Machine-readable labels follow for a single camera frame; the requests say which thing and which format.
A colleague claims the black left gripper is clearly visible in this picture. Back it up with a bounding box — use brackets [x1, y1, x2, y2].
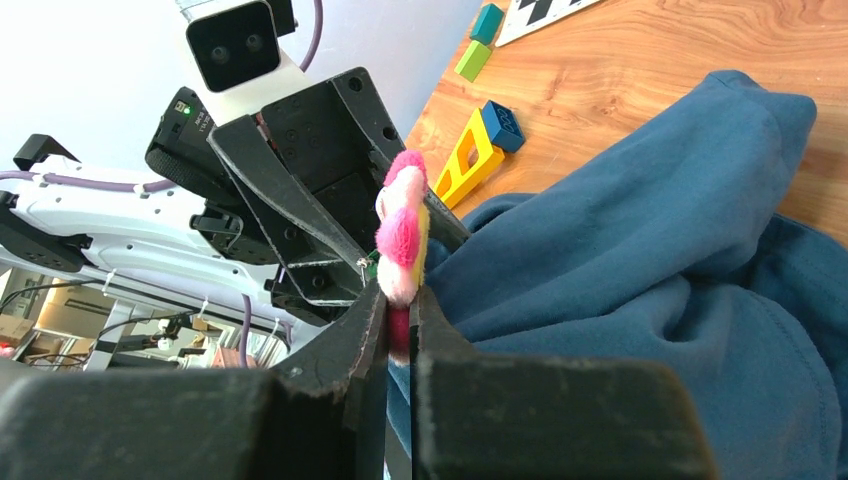
[209, 67, 471, 325]

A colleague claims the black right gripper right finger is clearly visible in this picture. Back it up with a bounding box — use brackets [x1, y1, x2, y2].
[410, 288, 719, 479]

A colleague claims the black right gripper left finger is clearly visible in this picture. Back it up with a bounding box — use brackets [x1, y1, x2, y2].
[1, 282, 387, 479]

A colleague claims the pink white flower brooch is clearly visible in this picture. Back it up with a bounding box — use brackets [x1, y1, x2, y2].
[375, 150, 430, 366]

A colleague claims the blue cloth garment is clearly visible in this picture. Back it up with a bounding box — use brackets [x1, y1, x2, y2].
[426, 70, 847, 479]

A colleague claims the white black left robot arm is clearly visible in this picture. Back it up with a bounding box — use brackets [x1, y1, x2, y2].
[1, 67, 403, 328]

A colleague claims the blue toy brick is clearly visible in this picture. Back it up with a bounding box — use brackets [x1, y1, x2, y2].
[481, 100, 526, 153]

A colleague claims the green toy block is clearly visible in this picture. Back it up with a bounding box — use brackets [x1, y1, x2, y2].
[454, 40, 492, 82]

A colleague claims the teal toy block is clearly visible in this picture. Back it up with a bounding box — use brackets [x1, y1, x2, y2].
[469, 3, 505, 45]

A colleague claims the black white chessboard mat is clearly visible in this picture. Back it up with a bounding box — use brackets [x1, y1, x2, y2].
[494, 0, 600, 47]

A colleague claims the yellow plastic toy frame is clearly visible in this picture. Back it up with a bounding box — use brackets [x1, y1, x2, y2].
[433, 108, 505, 209]

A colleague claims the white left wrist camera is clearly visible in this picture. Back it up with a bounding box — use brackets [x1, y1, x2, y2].
[173, 1, 313, 126]

